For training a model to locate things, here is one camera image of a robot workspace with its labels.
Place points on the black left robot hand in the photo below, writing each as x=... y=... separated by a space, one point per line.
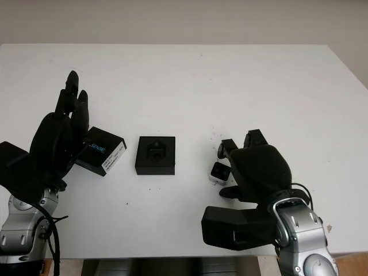
x=51 y=141

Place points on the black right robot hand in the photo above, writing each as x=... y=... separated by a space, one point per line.
x=258 y=169

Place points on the small silver black-faced camera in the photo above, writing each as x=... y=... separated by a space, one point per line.
x=220 y=171

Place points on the black box lid with label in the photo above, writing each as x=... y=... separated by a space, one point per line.
x=106 y=143

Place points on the black box base with insert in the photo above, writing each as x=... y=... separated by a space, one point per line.
x=156 y=169

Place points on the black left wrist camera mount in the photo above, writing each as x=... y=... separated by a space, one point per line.
x=14 y=169

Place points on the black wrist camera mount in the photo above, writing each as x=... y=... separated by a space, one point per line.
x=224 y=224
x=14 y=169

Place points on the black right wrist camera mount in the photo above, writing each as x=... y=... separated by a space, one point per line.
x=224 y=224

